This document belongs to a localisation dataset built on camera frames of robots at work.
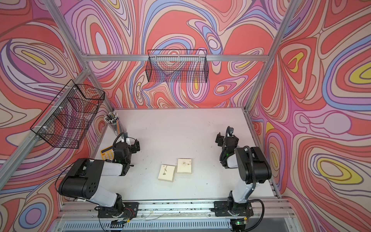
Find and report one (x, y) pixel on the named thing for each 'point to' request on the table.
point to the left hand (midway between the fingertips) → (131, 140)
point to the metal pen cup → (112, 119)
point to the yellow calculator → (107, 153)
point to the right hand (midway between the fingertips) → (227, 136)
